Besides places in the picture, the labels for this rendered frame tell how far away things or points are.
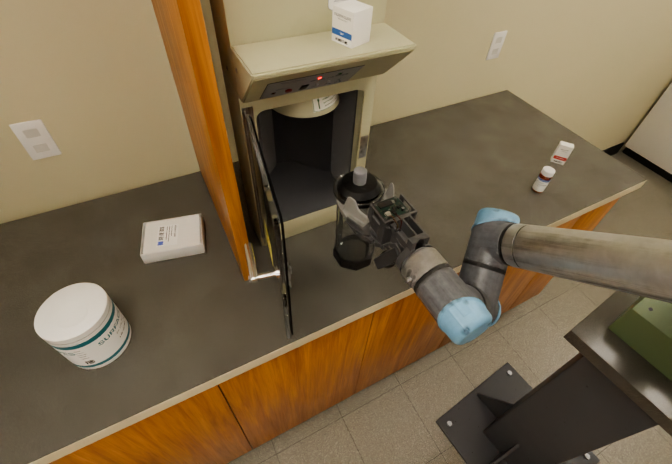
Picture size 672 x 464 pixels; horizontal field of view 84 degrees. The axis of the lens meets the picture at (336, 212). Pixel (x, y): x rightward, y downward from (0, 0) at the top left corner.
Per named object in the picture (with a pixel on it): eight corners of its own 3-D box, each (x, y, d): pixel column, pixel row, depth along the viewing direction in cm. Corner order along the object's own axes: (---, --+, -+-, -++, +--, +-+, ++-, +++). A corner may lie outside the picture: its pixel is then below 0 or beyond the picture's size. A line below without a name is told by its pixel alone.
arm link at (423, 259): (443, 282, 68) (406, 299, 65) (428, 263, 70) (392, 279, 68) (454, 257, 62) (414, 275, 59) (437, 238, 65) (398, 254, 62)
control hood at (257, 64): (237, 97, 72) (228, 46, 65) (378, 68, 83) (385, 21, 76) (256, 129, 65) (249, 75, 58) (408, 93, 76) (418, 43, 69)
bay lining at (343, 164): (242, 172, 117) (222, 62, 91) (317, 151, 125) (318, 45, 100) (269, 225, 102) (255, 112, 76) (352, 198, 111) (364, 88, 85)
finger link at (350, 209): (338, 182, 75) (376, 203, 71) (337, 203, 79) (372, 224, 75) (328, 190, 73) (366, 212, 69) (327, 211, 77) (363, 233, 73)
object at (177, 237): (147, 231, 108) (142, 222, 105) (204, 221, 112) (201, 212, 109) (144, 264, 101) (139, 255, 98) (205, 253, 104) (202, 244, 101)
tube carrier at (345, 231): (325, 244, 95) (324, 179, 80) (361, 230, 98) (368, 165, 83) (345, 275, 88) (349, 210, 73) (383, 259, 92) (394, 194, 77)
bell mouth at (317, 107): (256, 88, 93) (254, 67, 89) (320, 75, 99) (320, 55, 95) (283, 125, 83) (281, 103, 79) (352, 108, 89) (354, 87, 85)
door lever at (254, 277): (270, 243, 76) (268, 235, 74) (279, 282, 70) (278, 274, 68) (243, 249, 75) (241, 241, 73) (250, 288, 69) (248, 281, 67)
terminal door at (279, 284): (266, 238, 102) (248, 110, 73) (291, 341, 83) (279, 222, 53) (263, 239, 102) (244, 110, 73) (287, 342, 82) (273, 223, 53)
